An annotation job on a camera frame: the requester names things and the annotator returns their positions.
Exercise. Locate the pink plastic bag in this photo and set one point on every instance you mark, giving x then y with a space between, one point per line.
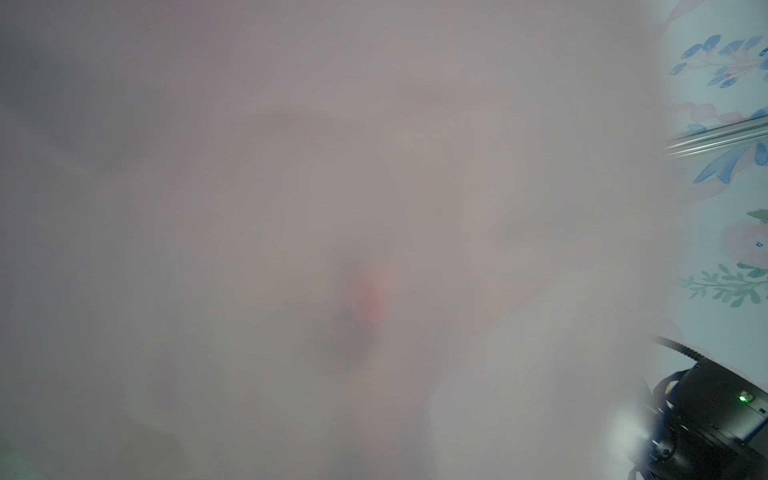
327 239

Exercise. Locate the right corner aluminium post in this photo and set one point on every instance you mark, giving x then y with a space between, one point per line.
725 137

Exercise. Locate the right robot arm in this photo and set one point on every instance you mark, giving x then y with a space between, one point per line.
706 422

